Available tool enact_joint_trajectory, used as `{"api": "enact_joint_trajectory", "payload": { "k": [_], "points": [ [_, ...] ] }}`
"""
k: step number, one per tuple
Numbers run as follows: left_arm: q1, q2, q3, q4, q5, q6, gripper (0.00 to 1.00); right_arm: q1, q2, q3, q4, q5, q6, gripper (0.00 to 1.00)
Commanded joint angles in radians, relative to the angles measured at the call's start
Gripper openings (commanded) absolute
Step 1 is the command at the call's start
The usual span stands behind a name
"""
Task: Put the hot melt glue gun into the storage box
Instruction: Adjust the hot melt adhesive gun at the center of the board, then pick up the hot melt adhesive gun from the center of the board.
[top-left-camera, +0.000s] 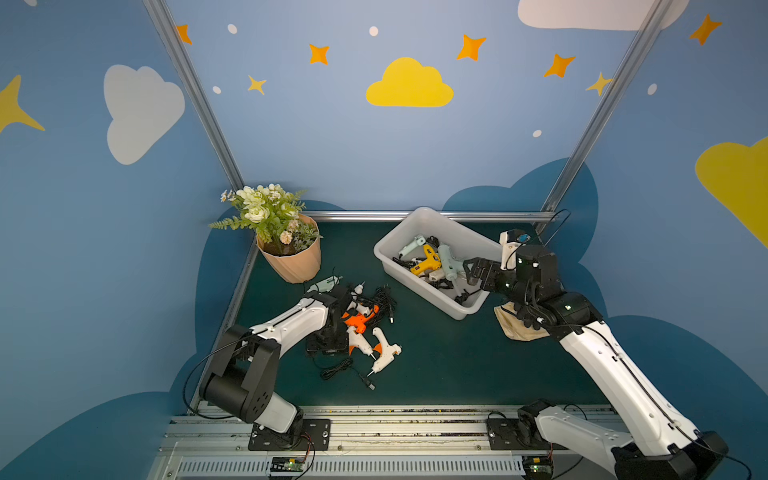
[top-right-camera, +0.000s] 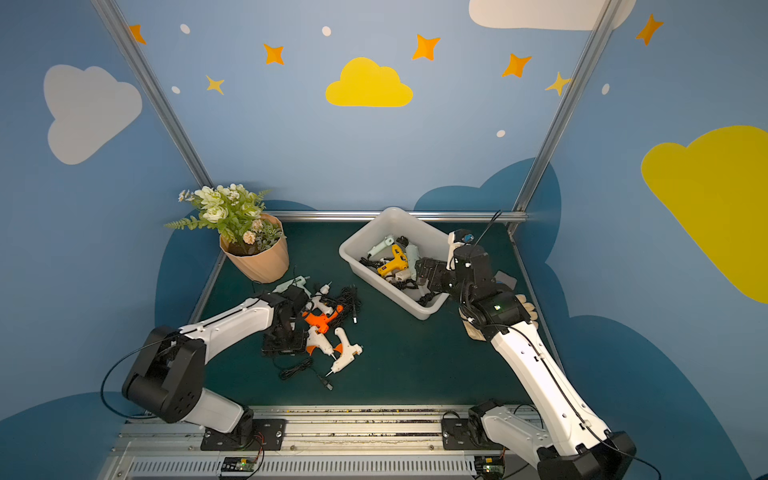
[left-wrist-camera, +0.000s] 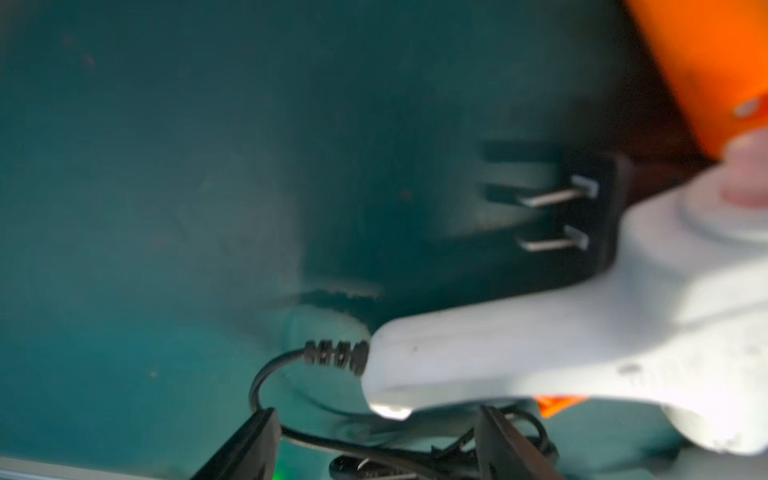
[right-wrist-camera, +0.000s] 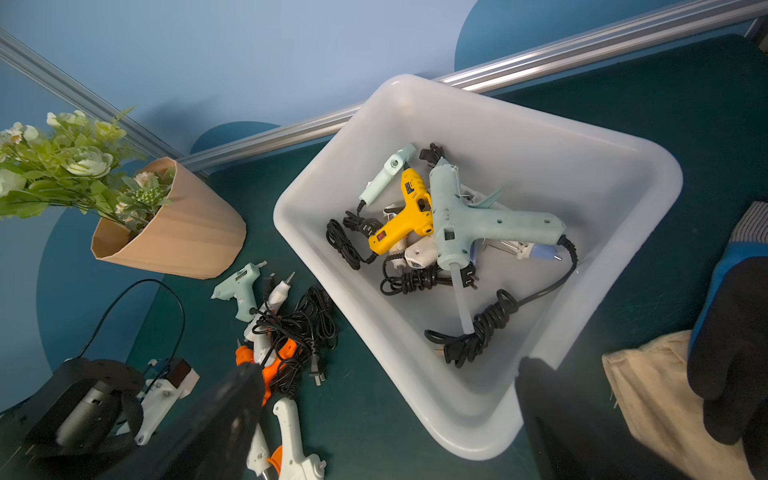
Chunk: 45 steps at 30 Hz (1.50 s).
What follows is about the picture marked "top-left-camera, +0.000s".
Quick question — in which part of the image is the large mint glue gun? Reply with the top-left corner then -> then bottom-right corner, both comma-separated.
437,243 -> 475,285

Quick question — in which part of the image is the yellow glue gun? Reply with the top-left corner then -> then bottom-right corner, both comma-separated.
410,243 -> 442,276

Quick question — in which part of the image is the small white orange glue gun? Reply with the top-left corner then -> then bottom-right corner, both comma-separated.
368,327 -> 402,376

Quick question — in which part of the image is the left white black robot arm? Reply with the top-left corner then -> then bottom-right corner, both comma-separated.
199,286 -> 352,435

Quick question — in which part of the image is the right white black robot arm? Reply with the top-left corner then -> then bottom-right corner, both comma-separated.
464,244 -> 729,479

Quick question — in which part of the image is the white orange glue gun lower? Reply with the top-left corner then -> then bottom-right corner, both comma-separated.
347,326 -> 374,358

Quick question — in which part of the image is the orange glue gun in pile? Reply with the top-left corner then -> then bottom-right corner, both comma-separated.
342,305 -> 381,334

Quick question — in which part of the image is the white plastic storage box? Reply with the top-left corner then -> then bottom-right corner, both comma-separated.
374,207 -> 502,320

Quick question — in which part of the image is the beige work glove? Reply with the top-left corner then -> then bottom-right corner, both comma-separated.
494,302 -> 549,342

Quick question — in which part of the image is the artificial flower plant in pot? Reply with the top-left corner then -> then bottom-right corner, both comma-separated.
209,184 -> 321,284

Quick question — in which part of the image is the black cord with plug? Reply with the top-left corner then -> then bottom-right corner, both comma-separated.
319,357 -> 377,392

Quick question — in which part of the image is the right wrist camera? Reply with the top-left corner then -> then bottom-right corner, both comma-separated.
499,229 -> 531,270

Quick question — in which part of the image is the tangled black cords pile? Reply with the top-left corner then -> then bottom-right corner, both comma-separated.
353,285 -> 398,325

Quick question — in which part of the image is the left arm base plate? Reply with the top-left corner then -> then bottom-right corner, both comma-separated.
247,418 -> 332,451

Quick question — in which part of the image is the aluminium front rail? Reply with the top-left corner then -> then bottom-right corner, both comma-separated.
148,405 -> 612,479

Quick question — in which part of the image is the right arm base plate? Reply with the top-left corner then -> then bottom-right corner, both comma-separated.
486,416 -> 547,451

